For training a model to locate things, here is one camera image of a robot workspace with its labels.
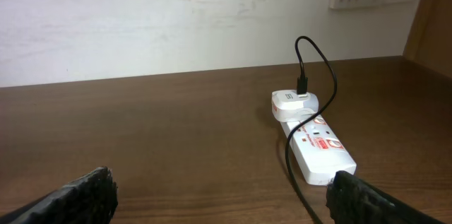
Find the white USB charger plug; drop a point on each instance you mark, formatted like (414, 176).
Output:
(288, 106)

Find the white power strip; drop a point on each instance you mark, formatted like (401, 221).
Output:
(319, 152)

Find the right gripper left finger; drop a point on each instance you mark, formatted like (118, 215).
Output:
(91, 198)

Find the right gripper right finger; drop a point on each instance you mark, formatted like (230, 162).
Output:
(351, 200)

